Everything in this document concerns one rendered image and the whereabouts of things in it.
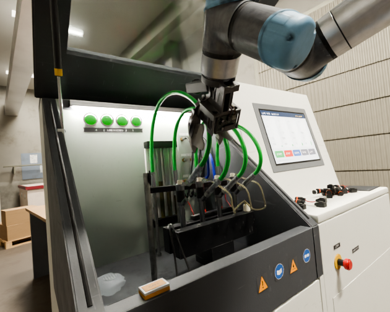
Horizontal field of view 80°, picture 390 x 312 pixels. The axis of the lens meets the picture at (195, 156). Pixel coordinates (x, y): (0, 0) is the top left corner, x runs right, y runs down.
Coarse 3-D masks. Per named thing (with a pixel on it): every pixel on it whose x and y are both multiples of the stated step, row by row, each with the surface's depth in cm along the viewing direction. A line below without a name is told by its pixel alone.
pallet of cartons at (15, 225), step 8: (16, 208) 425; (24, 208) 417; (8, 216) 399; (16, 216) 408; (24, 216) 416; (0, 224) 418; (8, 224) 398; (16, 224) 406; (24, 224) 416; (0, 232) 419; (8, 232) 396; (16, 232) 405; (24, 232) 415; (0, 240) 412; (8, 240) 395; (8, 248) 394
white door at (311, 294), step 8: (304, 288) 68; (312, 288) 70; (296, 296) 65; (304, 296) 67; (312, 296) 69; (320, 296) 72; (288, 304) 62; (296, 304) 64; (304, 304) 67; (312, 304) 69; (320, 304) 72
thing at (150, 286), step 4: (160, 280) 44; (148, 284) 43; (152, 284) 43; (156, 284) 43; (160, 284) 43; (144, 288) 42; (148, 288) 42; (152, 288) 42; (164, 288) 42; (168, 288) 43; (140, 292) 42; (156, 292) 42; (160, 292) 42; (144, 296) 40; (148, 296) 41; (152, 296) 41
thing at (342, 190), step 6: (330, 186) 104; (336, 186) 109; (342, 186) 110; (312, 192) 104; (318, 192) 103; (324, 192) 104; (330, 192) 98; (336, 192) 105; (342, 192) 102; (348, 192) 108; (354, 192) 108
